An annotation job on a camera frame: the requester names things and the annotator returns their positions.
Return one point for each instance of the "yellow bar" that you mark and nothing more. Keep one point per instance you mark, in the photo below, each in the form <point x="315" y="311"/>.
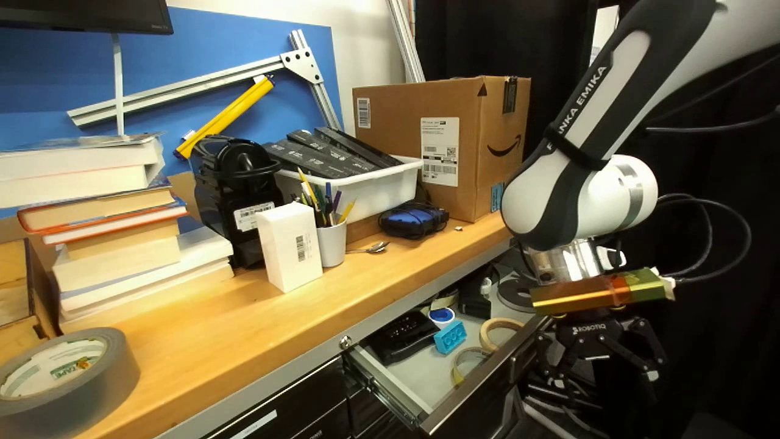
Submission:
<point x="227" y="115"/>

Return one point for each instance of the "black monitor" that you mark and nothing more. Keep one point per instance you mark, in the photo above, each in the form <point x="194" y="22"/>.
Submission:
<point x="89" y="16"/>

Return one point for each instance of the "white pen cup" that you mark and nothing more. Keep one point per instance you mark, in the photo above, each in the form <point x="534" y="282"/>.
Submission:
<point x="333" y="244"/>

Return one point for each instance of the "blue block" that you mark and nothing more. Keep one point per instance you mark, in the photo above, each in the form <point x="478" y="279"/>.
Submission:
<point x="449" y="337"/>

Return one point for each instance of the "small white box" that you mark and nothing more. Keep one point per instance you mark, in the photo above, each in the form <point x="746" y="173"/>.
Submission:
<point x="289" y="242"/>

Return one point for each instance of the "blue pin board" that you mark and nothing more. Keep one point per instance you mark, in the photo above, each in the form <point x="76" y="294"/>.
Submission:
<point x="183" y="80"/>

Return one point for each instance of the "grey duct tape roll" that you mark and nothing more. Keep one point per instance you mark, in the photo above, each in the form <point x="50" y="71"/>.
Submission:
<point x="68" y="384"/>

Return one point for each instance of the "black box in drawer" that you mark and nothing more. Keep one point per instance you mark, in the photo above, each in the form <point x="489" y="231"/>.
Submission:
<point x="400" y="337"/>

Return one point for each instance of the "beige masking tape roll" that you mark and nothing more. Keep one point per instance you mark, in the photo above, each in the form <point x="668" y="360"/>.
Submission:
<point x="497" y="329"/>

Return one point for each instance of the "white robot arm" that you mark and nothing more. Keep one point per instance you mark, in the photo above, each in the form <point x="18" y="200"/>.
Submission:
<point x="578" y="183"/>

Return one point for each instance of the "white plastic bin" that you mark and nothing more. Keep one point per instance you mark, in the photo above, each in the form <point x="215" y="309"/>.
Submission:
<point x="372" y="193"/>

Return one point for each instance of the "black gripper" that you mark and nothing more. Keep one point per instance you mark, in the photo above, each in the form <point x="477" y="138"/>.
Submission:
<point x="628" y="361"/>

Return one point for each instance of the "aluminium frame rail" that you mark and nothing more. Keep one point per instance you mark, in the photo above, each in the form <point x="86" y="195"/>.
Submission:
<point x="298" y="62"/>

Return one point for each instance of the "cardboard box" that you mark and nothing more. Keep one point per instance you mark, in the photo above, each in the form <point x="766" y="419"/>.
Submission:
<point x="469" y="136"/>

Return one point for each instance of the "white metal drawer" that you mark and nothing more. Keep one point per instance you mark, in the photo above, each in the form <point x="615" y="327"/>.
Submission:
<point x="467" y="394"/>

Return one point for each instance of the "stack of books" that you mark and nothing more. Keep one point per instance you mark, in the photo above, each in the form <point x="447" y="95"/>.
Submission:
<point x="97" y="220"/>

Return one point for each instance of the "blue black pouch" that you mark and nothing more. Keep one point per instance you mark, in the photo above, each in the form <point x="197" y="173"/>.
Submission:
<point x="414" y="220"/>

